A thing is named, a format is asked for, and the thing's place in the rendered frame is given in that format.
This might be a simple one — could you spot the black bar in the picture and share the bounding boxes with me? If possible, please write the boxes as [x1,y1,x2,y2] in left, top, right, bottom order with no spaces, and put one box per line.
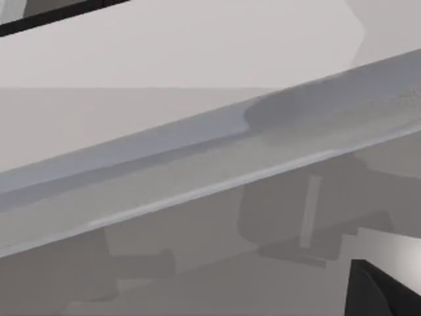
[0,0,131,38]

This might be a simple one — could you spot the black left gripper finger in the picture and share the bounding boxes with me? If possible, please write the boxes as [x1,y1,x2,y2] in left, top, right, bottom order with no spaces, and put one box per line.
[343,258,421,316]

